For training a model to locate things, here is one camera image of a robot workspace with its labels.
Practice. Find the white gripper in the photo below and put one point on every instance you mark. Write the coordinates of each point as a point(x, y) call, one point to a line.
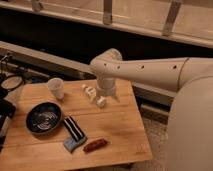
point(105, 87)

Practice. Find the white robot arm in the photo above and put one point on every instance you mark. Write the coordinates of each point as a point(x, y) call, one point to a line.
point(190, 126)

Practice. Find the dark ceramic bowl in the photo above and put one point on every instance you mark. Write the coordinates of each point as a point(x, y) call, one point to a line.
point(43, 118)

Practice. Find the white plastic cup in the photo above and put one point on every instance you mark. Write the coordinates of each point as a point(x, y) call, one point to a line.
point(55, 86)

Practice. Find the brown sausage toy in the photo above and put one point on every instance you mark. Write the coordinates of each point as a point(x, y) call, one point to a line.
point(94, 145)

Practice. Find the black device at left edge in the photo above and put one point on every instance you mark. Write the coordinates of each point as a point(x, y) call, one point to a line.
point(7, 110)

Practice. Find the round mirror with dark frame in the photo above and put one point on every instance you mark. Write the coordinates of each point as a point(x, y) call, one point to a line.
point(12, 82)

